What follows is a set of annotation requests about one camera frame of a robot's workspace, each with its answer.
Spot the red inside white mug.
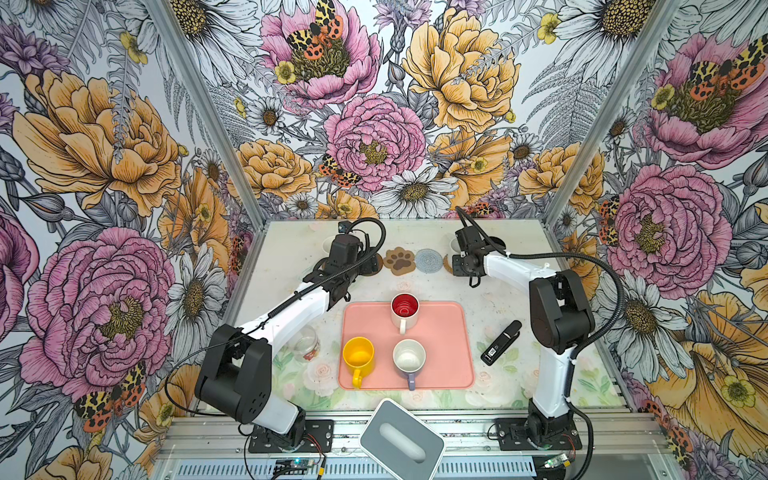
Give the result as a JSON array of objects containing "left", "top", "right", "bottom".
[{"left": 390, "top": 293, "right": 420, "bottom": 335}]

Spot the glossy brown round coaster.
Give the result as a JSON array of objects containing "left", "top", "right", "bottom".
[{"left": 370, "top": 254, "right": 383, "bottom": 275}]

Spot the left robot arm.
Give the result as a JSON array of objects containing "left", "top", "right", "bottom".
[{"left": 195, "top": 218, "right": 386, "bottom": 444}]

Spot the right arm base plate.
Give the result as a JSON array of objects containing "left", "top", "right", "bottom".
[{"left": 491, "top": 415, "right": 582, "bottom": 451}]

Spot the rattan woven round coaster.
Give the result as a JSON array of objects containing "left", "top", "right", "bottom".
[{"left": 443, "top": 255, "right": 453, "bottom": 275}]

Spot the purple handled white mug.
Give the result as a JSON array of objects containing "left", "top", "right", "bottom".
[{"left": 392, "top": 339, "right": 427, "bottom": 391}]

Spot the grey woven round coaster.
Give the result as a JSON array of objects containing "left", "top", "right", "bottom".
[{"left": 414, "top": 248, "right": 443, "bottom": 274}]

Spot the paw shaped cork coaster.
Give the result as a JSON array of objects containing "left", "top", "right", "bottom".
[{"left": 383, "top": 247, "right": 416, "bottom": 276}]

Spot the white mug off tray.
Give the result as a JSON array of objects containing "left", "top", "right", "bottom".
[{"left": 321, "top": 236, "right": 335, "bottom": 254}]

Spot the yellow mug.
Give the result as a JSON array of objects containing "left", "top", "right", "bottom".
[{"left": 342, "top": 336, "right": 375, "bottom": 389}]

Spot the right small circuit board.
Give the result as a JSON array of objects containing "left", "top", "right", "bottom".
[{"left": 542, "top": 453, "right": 571, "bottom": 469}]

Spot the grey white box device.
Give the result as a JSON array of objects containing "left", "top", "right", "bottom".
[{"left": 359, "top": 398, "right": 445, "bottom": 480}]

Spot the glass jar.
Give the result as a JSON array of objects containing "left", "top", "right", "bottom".
[{"left": 288, "top": 326, "right": 320, "bottom": 362}]

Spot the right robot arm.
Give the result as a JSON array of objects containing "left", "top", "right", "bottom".
[{"left": 452, "top": 208, "right": 627, "bottom": 448}]

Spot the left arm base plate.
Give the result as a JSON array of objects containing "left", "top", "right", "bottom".
[{"left": 247, "top": 420, "right": 335, "bottom": 454}]

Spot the black mug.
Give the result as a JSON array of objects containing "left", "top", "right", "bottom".
[{"left": 488, "top": 236, "right": 506, "bottom": 255}]

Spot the green circuit board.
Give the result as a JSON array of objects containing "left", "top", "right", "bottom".
[{"left": 272, "top": 459, "right": 314, "bottom": 479}]

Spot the pink tray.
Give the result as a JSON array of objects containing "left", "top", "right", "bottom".
[{"left": 339, "top": 301, "right": 475, "bottom": 391}]

